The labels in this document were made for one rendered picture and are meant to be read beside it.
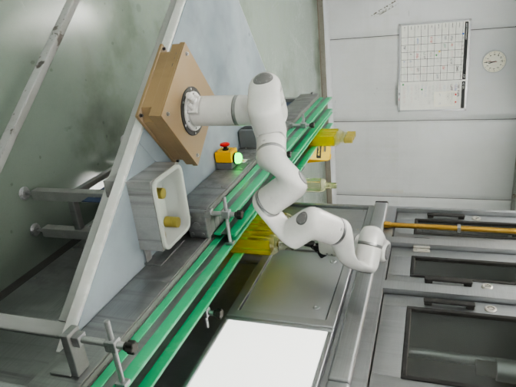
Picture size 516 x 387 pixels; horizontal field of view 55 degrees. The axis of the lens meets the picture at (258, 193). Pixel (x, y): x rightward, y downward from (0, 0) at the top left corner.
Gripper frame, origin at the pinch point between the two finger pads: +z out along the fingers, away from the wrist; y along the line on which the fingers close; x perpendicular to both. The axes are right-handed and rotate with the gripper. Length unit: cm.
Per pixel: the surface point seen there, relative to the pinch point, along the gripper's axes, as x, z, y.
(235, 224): 11.2, 21.5, 5.4
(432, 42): -571, 112, 1
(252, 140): -41, 48, 19
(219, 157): -13, 45, 20
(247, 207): -2.9, 26.0, 5.3
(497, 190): -600, 22, -211
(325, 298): 13.0, -13.0, -13.6
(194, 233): 24.3, 28.6, 6.5
